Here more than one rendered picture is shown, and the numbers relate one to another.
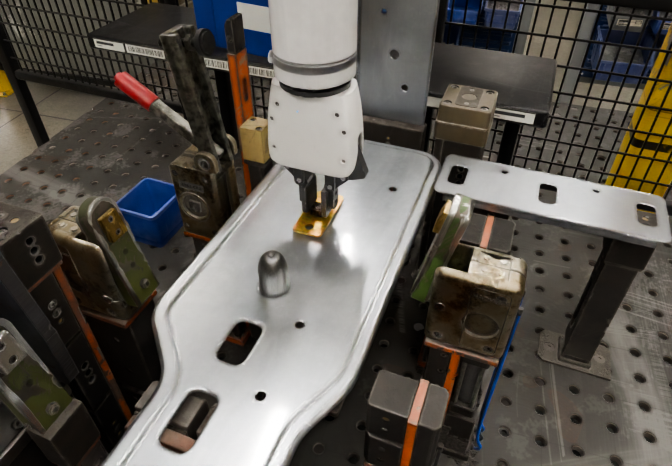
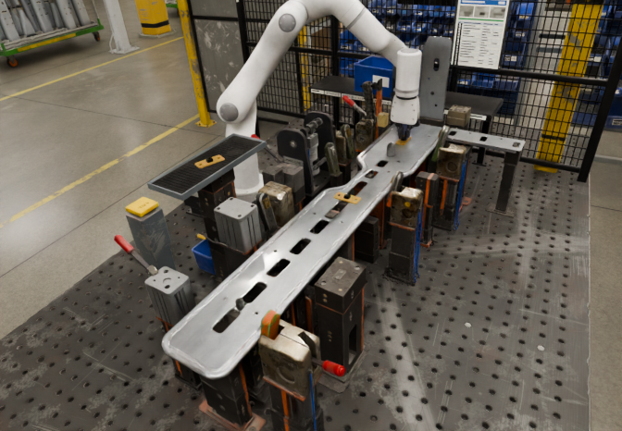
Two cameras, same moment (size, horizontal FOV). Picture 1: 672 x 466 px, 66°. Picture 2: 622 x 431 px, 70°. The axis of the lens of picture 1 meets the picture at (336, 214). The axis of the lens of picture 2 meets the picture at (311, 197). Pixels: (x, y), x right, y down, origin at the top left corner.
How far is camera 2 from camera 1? 1.18 m
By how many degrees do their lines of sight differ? 13
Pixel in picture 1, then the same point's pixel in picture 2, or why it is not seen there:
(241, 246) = (379, 146)
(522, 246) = (489, 178)
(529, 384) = (479, 216)
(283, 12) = (400, 77)
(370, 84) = (423, 104)
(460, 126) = (455, 118)
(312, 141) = (404, 113)
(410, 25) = (438, 83)
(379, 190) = (424, 136)
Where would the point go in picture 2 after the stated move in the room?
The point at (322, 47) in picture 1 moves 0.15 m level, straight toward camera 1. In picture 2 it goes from (409, 86) to (410, 101)
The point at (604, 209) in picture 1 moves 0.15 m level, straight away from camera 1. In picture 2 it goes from (502, 142) to (518, 129)
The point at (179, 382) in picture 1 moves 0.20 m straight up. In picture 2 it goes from (366, 168) to (368, 115)
